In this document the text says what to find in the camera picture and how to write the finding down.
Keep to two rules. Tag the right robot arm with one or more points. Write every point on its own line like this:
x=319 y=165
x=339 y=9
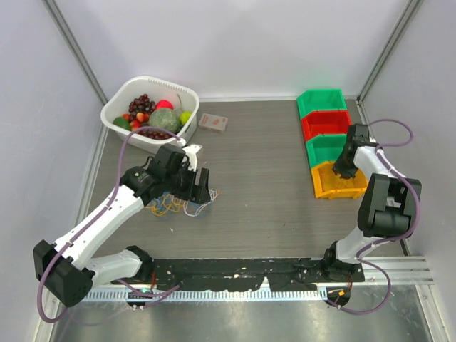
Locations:
x=389 y=210

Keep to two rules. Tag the red storage bin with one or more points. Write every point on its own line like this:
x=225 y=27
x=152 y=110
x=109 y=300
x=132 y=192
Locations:
x=325 y=122

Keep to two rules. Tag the yellow storage bin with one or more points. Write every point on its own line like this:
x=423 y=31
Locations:
x=328 y=185

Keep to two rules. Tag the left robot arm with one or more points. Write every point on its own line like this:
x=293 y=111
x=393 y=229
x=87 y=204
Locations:
x=68 y=268

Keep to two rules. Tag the lime green fruit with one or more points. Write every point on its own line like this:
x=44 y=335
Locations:
x=184 y=117

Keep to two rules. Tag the dark red grape bunch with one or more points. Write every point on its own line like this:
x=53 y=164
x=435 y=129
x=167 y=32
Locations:
x=142 y=104

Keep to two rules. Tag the green storage bin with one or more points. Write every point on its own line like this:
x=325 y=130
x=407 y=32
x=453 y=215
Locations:
x=320 y=100
x=324 y=148

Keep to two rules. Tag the green round melon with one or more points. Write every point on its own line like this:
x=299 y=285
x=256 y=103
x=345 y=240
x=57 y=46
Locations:
x=165 y=118

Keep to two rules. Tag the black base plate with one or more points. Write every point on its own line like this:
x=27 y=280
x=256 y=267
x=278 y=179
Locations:
x=240 y=275

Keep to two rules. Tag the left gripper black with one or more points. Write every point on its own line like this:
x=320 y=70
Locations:
x=194 y=192

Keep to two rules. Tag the red pink fruit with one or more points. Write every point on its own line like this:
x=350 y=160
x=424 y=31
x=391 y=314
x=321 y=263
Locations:
x=164 y=104

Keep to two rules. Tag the red strawberries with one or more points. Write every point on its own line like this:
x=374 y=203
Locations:
x=134 y=121

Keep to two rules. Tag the white slotted cable duct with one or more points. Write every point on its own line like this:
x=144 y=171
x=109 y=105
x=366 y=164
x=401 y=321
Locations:
x=115 y=294

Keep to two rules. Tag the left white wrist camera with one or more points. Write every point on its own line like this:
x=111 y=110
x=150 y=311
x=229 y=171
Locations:
x=192 y=151

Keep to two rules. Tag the red playing card box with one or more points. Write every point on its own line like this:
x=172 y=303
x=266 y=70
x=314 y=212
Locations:
x=214 y=123

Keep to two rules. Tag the near green storage bin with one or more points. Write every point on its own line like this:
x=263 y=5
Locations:
x=324 y=148

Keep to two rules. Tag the white plastic basket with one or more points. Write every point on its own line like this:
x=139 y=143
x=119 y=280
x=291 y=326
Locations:
x=182 y=98

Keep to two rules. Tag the green avocado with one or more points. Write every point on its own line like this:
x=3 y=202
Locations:
x=121 y=123

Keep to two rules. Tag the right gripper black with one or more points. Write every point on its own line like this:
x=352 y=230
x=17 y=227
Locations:
x=339 y=168

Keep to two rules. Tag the far green storage bin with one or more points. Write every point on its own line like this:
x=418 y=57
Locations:
x=320 y=100

